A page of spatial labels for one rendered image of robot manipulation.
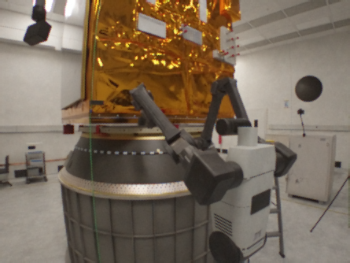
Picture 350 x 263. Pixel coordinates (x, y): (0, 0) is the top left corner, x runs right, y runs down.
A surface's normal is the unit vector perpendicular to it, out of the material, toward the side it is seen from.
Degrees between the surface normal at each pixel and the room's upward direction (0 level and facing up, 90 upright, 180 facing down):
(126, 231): 90
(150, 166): 62
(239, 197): 90
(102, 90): 90
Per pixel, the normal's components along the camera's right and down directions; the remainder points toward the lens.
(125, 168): -0.04, -0.43
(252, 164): 0.55, 0.04
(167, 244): 0.30, 0.04
